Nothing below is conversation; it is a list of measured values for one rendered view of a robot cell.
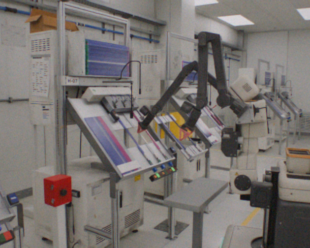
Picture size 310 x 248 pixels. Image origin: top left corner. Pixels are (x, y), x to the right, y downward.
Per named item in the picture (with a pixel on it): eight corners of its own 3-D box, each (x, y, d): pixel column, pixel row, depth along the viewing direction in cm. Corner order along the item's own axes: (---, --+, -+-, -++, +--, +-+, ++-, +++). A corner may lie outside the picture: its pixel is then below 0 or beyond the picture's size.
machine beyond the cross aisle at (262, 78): (291, 148, 687) (296, 61, 664) (283, 155, 619) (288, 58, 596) (232, 142, 762) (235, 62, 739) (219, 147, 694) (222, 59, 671)
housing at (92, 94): (124, 104, 284) (133, 93, 277) (84, 107, 243) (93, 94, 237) (119, 98, 286) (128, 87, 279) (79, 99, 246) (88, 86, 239)
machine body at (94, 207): (143, 230, 288) (144, 165, 280) (88, 264, 230) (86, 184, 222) (92, 214, 323) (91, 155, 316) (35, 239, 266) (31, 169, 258)
